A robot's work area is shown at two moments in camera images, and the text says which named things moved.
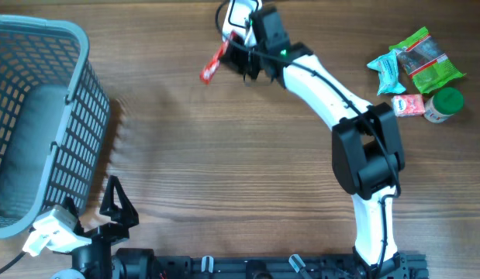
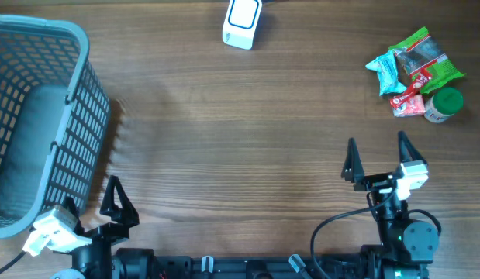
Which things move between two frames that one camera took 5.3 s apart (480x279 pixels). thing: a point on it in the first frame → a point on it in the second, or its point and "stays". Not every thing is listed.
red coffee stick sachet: (214, 63) → (416, 79)
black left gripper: (127, 215) stays
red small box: (405, 105) stays
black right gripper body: (241, 56) → (373, 182)
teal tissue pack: (387, 67) stays
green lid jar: (445, 102) stays
